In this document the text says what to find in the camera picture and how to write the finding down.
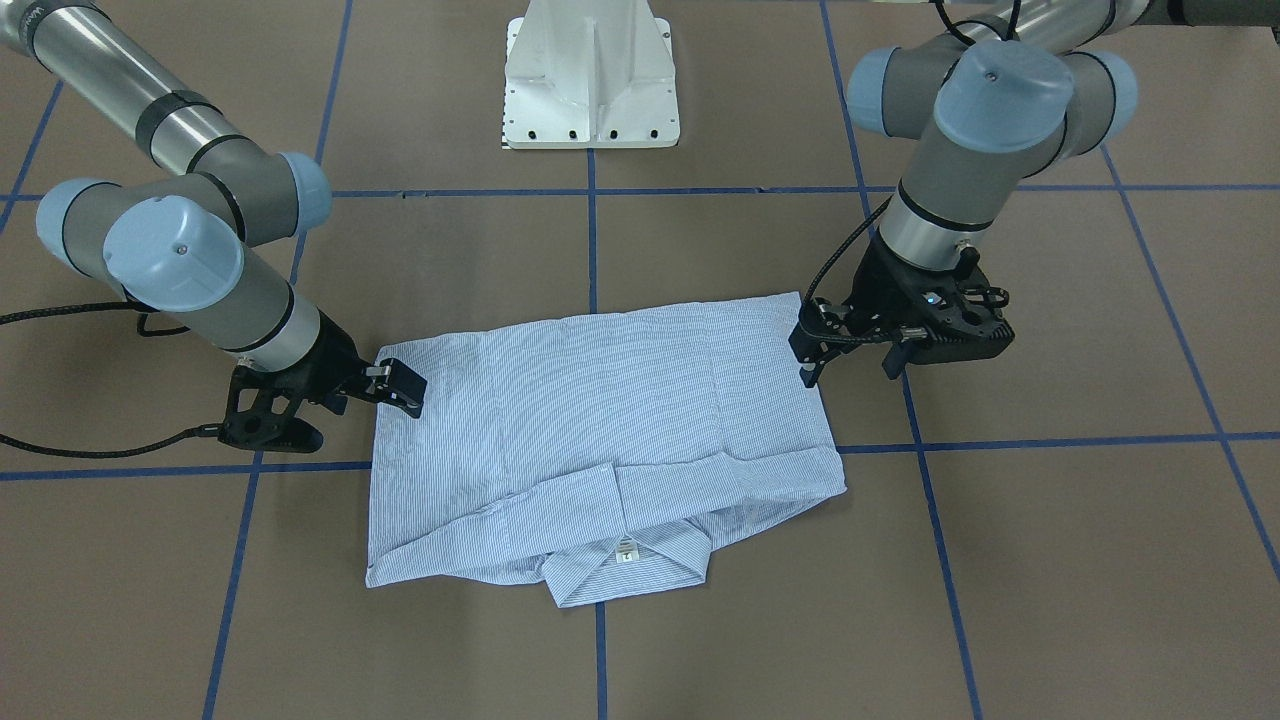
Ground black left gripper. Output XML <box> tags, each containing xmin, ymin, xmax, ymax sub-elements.
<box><xmin>788</xmin><ymin>237</ymin><xmax>977</xmax><ymax>388</ymax></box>

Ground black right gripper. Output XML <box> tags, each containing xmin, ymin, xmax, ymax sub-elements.
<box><xmin>270</xmin><ymin>313</ymin><xmax>428</xmax><ymax>419</ymax></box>

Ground light blue striped shirt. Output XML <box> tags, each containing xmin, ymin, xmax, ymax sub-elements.
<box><xmin>365</xmin><ymin>292</ymin><xmax>846</xmax><ymax>609</ymax></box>

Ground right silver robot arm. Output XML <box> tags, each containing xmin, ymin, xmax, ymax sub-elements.
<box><xmin>3</xmin><ymin>1</ymin><xmax>426</xmax><ymax>416</ymax></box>

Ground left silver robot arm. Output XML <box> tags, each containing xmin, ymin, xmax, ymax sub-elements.
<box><xmin>788</xmin><ymin>1</ymin><xmax>1277</xmax><ymax>388</ymax></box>

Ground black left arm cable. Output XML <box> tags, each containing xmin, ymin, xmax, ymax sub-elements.
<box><xmin>800</xmin><ymin>195</ymin><xmax>896</xmax><ymax>316</ymax></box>

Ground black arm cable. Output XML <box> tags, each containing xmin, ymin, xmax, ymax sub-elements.
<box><xmin>800</xmin><ymin>195</ymin><xmax>896</xmax><ymax>316</ymax></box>
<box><xmin>0</xmin><ymin>300</ymin><xmax>227</xmax><ymax>461</ymax></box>

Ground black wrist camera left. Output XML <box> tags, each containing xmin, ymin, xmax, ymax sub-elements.
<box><xmin>904</xmin><ymin>281</ymin><xmax>1015</xmax><ymax>365</ymax></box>

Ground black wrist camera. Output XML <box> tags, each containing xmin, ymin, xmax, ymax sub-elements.
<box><xmin>216</xmin><ymin>364</ymin><xmax>323</xmax><ymax>454</ymax></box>
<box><xmin>904</xmin><ymin>281</ymin><xmax>1015</xmax><ymax>365</ymax></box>

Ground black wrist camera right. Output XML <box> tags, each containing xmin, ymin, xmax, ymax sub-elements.
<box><xmin>216</xmin><ymin>364</ymin><xmax>323</xmax><ymax>454</ymax></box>

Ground white camera mast base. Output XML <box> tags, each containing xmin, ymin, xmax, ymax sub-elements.
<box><xmin>502</xmin><ymin>1</ymin><xmax>682</xmax><ymax>150</ymax></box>

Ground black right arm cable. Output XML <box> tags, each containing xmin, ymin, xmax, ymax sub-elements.
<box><xmin>0</xmin><ymin>300</ymin><xmax>227</xmax><ymax>461</ymax></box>

